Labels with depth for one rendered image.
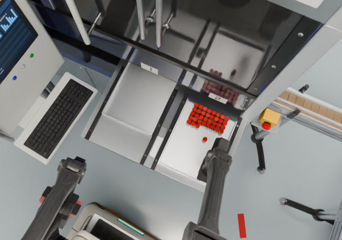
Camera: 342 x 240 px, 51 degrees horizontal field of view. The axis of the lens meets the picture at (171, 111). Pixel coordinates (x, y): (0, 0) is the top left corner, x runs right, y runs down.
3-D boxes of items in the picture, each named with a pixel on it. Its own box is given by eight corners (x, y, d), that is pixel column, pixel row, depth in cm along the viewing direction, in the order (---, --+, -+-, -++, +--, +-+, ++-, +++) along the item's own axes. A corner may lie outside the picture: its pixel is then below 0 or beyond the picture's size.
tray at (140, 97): (133, 55, 179) (133, 52, 176) (180, 75, 178) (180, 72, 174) (102, 114, 171) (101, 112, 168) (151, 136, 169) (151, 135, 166)
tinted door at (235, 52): (159, 51, 145) (160, -49, 88) (258, 94, 141) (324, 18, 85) (159, 53, 145) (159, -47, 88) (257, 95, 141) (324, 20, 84)
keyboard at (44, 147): (70, 79, 183) (69, 77, 181) (93, 92, 182) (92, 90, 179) (23, 144, 173) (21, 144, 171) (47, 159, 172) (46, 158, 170)
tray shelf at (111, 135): (124, 53, 182) (124, 51, 180) (252, 108, 176) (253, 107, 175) (80, 137, 170) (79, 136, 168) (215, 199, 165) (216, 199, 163)
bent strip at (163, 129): (161, 128, 170) (161, 125, 165) (167, 130, 170) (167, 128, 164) (148, 154, 167) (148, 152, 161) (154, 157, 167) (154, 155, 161)
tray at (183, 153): (187, 100, 174) (188, 98, 171) (235, 122, 172) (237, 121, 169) (157, 163, 166) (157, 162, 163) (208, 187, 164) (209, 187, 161)
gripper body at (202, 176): (220, 162, 140) (224, 157, 134) (211, 186, 136) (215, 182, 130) (205, 155, 141) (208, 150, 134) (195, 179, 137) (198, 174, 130)
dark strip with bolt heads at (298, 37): (235, 105, 162) (305, 14, 85) (244, 109, 162) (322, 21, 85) (234, 107, 162) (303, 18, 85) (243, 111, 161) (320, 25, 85)
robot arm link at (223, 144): (207, 156, 121) (229, 168, 121) (219, 128, 125) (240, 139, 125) (198, 164, 131) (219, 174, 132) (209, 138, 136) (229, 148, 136)
